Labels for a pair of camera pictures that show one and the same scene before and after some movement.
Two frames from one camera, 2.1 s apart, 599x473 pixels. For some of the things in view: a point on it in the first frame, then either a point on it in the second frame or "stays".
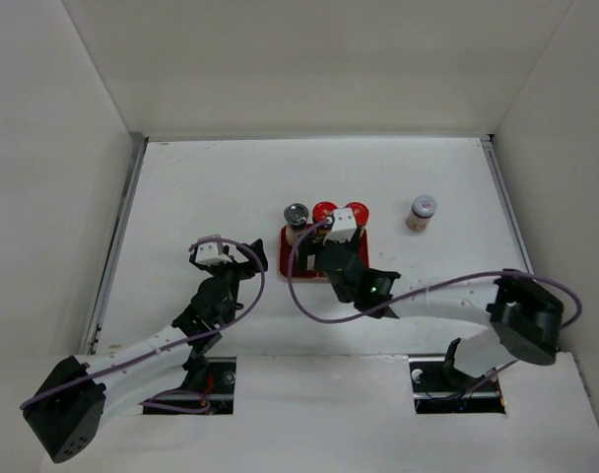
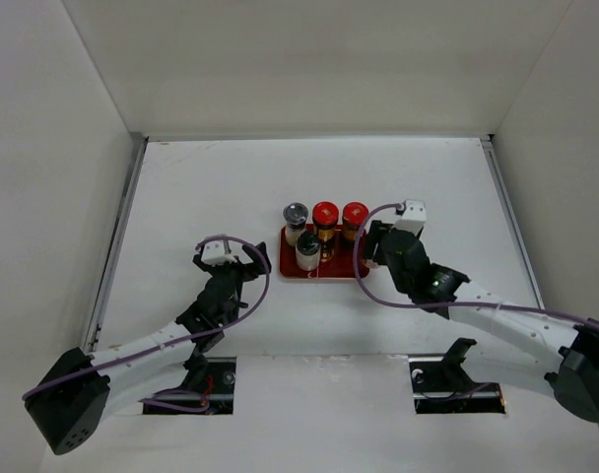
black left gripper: [245, 270] stays
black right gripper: [312, 245] -> [376, 233]
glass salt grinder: [296, 216] stays
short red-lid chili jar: [323, 217] stays
